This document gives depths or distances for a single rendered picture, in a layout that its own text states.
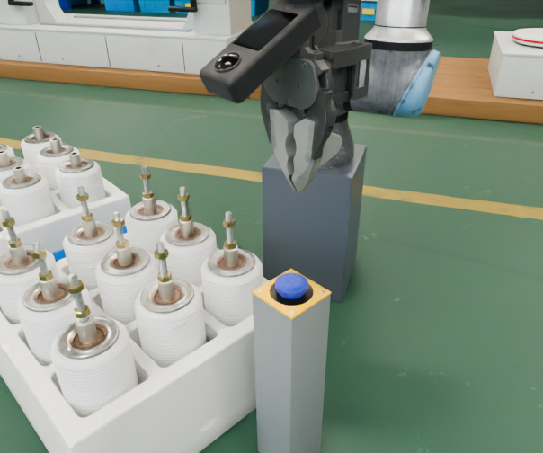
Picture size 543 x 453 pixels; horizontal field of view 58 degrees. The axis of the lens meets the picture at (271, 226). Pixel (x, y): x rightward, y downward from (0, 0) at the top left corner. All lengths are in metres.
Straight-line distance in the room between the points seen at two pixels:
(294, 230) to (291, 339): 0.45
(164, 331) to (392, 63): 0.56
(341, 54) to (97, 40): 2.52
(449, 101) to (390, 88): 1.45
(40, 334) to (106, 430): 0.17
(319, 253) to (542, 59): 1.60
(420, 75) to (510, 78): 1.54
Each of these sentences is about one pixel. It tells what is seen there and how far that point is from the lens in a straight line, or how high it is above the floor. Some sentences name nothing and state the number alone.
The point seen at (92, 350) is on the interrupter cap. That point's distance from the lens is 0.66.
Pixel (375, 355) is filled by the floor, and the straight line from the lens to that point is 0.99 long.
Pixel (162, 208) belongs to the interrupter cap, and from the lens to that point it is 0.94.
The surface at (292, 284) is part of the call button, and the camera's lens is 0.60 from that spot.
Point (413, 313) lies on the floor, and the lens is 1.10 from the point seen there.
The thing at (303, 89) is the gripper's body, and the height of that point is 0.57.
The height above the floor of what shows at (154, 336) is 0.22.
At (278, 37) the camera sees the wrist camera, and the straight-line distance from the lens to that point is 0.45.
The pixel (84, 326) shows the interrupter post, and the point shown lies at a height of 0.28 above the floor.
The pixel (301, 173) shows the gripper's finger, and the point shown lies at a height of 0.48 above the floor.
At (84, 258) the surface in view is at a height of 0.23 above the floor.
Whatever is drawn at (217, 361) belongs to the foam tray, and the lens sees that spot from 0.74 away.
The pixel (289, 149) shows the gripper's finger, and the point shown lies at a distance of 0.52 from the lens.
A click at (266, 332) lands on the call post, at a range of 0.63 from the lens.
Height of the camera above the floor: 0.69
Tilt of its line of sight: 31 degrees down
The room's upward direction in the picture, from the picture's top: 1 degrees counter-clockwise
